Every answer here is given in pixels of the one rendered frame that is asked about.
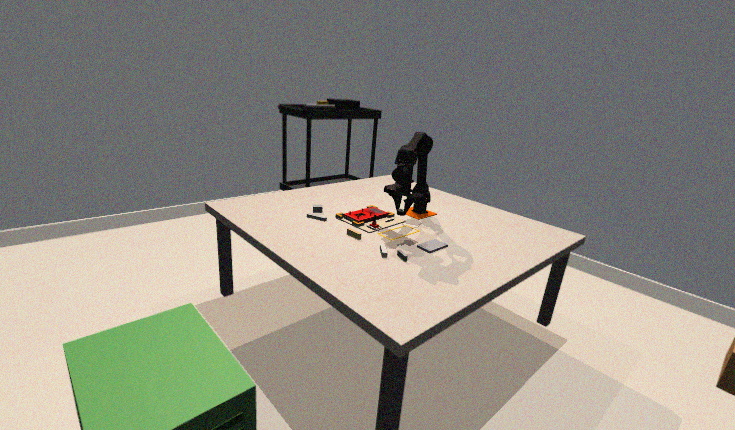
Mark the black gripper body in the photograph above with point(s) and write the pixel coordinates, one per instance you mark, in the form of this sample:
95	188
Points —
415	197

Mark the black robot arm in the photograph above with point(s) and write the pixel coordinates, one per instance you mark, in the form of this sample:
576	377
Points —
419	147

